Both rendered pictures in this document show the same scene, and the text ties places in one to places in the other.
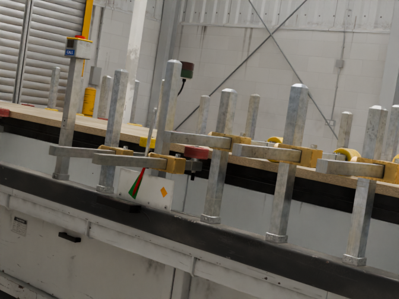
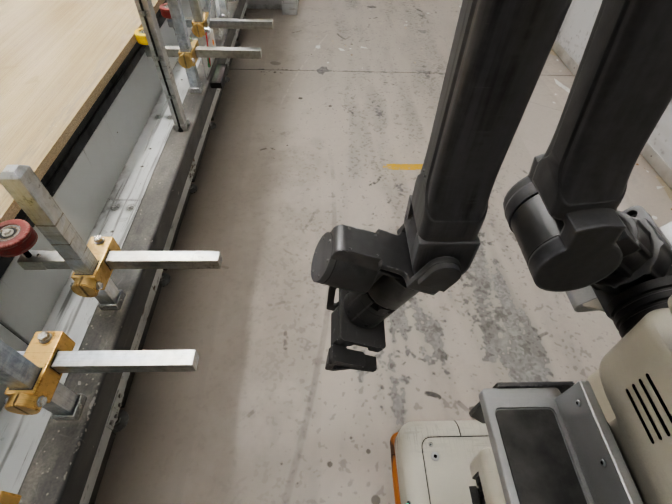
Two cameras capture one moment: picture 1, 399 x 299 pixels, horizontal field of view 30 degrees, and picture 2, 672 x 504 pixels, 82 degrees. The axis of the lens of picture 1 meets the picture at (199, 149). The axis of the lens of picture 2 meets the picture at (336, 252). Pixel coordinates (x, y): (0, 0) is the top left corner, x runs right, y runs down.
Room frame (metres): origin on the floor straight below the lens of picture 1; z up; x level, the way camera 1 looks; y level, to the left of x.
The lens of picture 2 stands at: (3.22, 1.75, 1.52)
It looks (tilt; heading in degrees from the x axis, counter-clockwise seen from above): 51 degrees down; 223
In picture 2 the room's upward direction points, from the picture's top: 3 degrees clockwise
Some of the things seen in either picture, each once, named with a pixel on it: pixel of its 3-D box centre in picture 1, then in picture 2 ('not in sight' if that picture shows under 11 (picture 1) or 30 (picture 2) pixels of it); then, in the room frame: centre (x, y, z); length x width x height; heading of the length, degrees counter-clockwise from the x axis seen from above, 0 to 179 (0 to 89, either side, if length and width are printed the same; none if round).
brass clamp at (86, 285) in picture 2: not in sight; (95, 266); (3.22, 1.01, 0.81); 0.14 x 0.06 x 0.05; 47
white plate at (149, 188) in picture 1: (143, 188); (209, 53); (2.38, 0.16, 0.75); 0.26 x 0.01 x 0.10; 47
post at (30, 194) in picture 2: not in sight; (81, 260); (3.24, 1.03, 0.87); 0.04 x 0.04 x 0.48; 47
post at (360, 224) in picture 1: (364, 200); not in sight; (1.87, -0.43, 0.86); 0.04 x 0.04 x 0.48; 47
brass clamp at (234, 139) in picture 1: (227, 142); not in sight; (2.19, -0.08, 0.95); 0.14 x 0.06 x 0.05; 47
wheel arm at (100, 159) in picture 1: (150, 163); (221, 23); (2.30, 0.14, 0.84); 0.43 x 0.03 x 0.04; 137
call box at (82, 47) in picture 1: (78, 49); not in sight; (2.73, 0.49, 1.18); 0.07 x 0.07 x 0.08; 47
